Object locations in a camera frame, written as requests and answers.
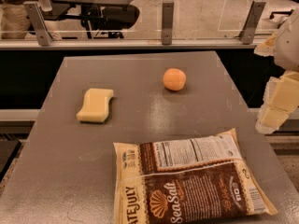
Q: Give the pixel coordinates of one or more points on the left metal bracket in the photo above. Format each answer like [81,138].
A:
[37,20]

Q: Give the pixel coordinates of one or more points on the orange ball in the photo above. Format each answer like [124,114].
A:
[174,79]

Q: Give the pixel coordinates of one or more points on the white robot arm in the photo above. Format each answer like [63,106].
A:
[286,50]

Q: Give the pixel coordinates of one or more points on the middle metal bracket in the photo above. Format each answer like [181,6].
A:
[167,22]

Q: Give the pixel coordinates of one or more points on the metal bracket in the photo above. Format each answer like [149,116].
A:
[167,22]
[37,20]
[247,33]

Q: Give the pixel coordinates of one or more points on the person in beige trousers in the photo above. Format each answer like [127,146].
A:
[15,23]

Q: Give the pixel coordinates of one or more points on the yellow sponge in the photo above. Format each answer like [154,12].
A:
[95,106]

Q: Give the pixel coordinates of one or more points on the brown sea salt chip bag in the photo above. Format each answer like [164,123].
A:
[185,181]

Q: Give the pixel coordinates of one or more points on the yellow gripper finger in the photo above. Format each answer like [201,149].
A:
[280,99]
[266,48]

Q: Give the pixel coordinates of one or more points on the glass barrier panel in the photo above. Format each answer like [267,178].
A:
[155,21]

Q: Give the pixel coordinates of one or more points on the black chair base right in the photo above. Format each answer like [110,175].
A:
[285,13]

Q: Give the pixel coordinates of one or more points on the right metal bracket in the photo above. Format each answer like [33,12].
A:
[247,33]

